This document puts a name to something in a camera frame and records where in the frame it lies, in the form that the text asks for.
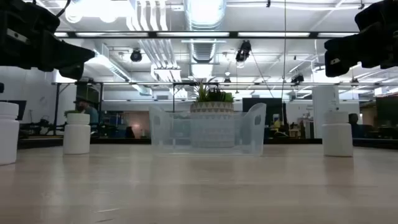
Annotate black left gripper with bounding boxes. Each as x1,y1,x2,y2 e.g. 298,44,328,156
0,0,96,80

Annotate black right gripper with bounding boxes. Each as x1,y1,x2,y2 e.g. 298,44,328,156
324,0,398,78

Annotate white plastic pill bottle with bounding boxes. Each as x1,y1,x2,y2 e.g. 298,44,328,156
63,113,91,156
0,101,20,166
322,111,354,157

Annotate clear plastic basket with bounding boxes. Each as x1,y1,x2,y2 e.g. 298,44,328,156
149,103,267,157

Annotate person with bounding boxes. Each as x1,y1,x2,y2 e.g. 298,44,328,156
73,96,100,135
348,113,363,139

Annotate black computer monitor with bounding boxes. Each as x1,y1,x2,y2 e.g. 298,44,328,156
17,100,27,121
375,96,398,127

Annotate black ceiling spotlight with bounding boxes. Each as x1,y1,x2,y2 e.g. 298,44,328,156
130,48,143,62

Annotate black overhead light bar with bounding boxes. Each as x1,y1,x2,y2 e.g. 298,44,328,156
54,30,358,39

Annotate succulent in patterned pot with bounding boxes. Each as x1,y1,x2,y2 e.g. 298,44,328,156
189,77,236,148

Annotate black aluminium table frame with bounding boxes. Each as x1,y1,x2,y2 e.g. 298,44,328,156
17,136,398,149

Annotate silver ventilation duct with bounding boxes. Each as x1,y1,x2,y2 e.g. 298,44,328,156
183,0,228,63

